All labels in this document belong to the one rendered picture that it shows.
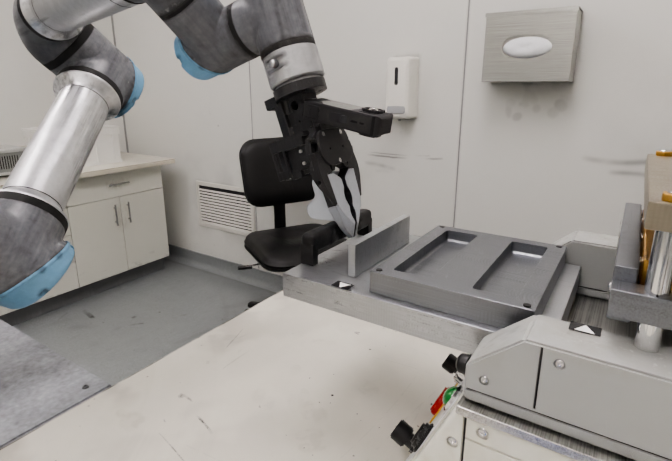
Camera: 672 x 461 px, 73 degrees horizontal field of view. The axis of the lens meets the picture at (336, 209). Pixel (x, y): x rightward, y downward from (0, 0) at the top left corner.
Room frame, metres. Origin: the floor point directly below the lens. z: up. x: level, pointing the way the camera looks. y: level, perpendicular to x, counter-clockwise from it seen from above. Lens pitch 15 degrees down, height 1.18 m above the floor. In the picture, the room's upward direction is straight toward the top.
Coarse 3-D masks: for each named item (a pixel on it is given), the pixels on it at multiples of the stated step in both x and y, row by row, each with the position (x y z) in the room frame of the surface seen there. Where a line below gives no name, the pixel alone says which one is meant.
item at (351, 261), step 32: (320, 256) 0.56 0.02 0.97; (352, 256) 0.49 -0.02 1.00; (384, 256) 0.55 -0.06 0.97; (288, 288) 0.50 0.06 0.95; (320, 288) 0.47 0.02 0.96; (352, 288) 0.46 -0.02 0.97; (576, 288) 0.50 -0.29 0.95; (384, 320) 0.43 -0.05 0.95; (416, 320) 0.41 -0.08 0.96; (448, 320) 0.39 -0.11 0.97
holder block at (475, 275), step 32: (416, 256) 0.51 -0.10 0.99; (448, 256) 0.53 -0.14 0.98; (480, 256) 0.49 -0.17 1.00; (512, 256) 0.53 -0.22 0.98; (544, 256) 0.49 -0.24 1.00; (384, 288) 0.44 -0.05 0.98; (416, 288) 0.42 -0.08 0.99; (448, 288) 0.41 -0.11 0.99; (480, 288) 0.43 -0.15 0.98; (512, 288) 0.44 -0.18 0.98; (544, 288) 0.41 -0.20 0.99; (480, 320) 0.39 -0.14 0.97; (512, 320) 0.37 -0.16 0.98
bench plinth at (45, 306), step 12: (144, 264) 2.75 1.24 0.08; (156, 264) 2.83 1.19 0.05; (120, 276) 2.61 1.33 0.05; (132, 276) 2.68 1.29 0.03; (84, 288) 2.42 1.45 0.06; (96, 288) 2.48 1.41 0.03; (108, 288) 2.54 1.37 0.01; (48, 300) 2.26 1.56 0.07; (60, 300) 2.31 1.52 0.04; (72, 300) 2.36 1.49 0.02; (12, 312) 2.11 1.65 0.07; (24, 312) 2.16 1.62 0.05; (36, 312) 2.20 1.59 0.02; (12, 324) 2.11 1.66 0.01
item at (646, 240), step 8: (648, 232) 0.39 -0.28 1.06; (640, 240) 0.40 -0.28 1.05; (648, 240) 0.36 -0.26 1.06; (640, 248) 0.40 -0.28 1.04; (648, 248) 0.34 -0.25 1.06; (640, 256) 0.35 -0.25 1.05; (648, 256) 0.33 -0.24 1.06; (640, 264) 0.35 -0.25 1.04; (640, 272) 0.33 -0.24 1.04; (640, 280) 0.32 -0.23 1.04
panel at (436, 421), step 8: (456, 384) 0.50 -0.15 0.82; (456, 392) 0.37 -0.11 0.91; (456, 400) 0.35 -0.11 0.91; (440, 408) 0.48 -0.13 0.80; (448, 408) 0.37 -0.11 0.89; (440, 416) 0.40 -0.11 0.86; (432, 424) 0.39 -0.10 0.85; (440, 424) 0.35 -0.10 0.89; (432, 432) 0.36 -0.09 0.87; (424, 440) 0.38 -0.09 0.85; (416, 448) 0.38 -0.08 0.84; (408, 456) 0.45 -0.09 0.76; (416, 456) 0.36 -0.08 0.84
